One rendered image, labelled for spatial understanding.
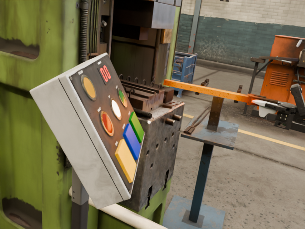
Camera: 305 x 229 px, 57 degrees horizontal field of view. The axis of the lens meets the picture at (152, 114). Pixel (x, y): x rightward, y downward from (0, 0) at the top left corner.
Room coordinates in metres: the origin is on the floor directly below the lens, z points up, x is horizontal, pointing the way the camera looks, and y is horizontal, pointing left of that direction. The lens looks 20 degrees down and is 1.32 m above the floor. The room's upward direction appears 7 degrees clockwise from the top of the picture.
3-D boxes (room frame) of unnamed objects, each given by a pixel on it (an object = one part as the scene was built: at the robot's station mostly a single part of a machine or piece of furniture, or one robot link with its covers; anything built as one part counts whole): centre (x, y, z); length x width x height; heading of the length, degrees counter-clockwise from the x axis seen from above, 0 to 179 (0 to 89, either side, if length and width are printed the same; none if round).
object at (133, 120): (0.75, 0.05, 1.01); 0.07 x 0.05 x 0.07; 179
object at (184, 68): (5.35, -0.04, 0.36); 1.20 x 0.80 x 0.72; 69
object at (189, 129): (1.75, -0.32, 0.71); 0.60 x 0.04 x 0.01; 158
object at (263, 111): (1.00, -0.41, 1.04); 0.09 x 0.03 x 0.06; 67
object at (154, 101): (1.29, 0.19, 0.96); 0.42 x 0.20 x 0.09; 64
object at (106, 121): (0.55, 0.09, 1.09); 0.05 x 0.03 x 0.04; 154
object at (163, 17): (1.29, 0.19, 1.32); 0.42 x 0.20 x 0.10; 64
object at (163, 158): (1.34, 0.17, 0.69); 0.56 x 0.38 x 0.45; 64
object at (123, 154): (0.55, 0.05, 1.01); 0.07 x 0.05 x 0.07; 179
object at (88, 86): (0.55, 0.14, 1.16); 0.05 x 0.03 x 0.04; 154
